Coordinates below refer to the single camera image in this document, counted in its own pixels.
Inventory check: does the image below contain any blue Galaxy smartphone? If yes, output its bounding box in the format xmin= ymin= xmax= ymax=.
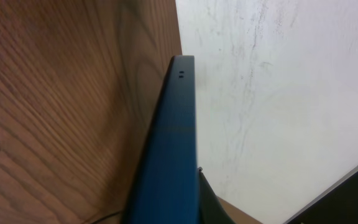
xmin=121 ymin=55 xmax=199 ymax=224

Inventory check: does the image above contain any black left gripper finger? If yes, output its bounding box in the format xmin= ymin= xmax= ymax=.
xmin=198 ymin=167 xmax=234 ymax=224

